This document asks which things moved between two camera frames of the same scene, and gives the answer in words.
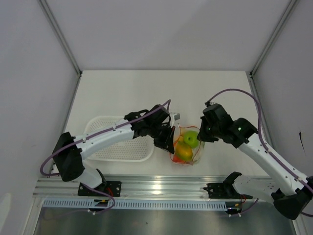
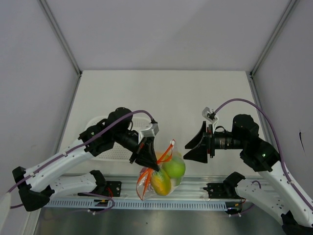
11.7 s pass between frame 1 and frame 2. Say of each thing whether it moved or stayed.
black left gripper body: moved
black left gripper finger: moved
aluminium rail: stayed
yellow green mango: moved
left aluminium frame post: stayed
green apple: moved
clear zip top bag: moved
